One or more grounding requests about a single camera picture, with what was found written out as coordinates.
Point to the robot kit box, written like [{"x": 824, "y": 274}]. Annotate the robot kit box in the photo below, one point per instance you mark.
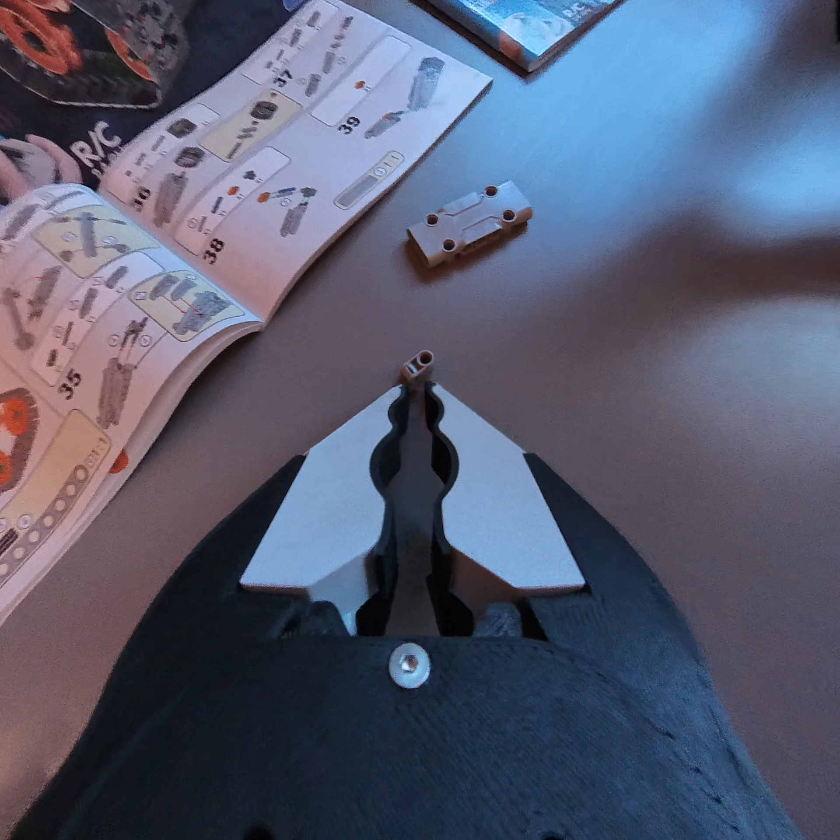
[{"x": 216, "y": 39}]

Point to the grey desk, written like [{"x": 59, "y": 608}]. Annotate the grey desk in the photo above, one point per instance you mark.
[{"x": 656, "y": 394}]

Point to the open instruction booklet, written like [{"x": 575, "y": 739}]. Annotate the open instruction booklet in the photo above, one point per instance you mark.
[{"x": 197, "y": 262}]

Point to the grey panel plate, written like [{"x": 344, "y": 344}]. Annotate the grey panel plate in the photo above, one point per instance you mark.
[{"x": 469, "y": 223}]

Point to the small blue booklet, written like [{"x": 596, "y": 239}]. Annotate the small blue booklet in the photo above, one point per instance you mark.
[{"x": 525, "y": 26}]

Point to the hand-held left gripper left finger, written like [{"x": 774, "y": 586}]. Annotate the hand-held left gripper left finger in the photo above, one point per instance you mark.
[{"x": 315, "y": 525}]

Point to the small grey connector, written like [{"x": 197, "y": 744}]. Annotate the small grey connector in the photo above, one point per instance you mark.
[{"x": 415, "y": 367}]

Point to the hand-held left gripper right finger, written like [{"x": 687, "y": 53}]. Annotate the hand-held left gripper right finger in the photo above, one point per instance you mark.
[{"x": 508, "y": 525}]

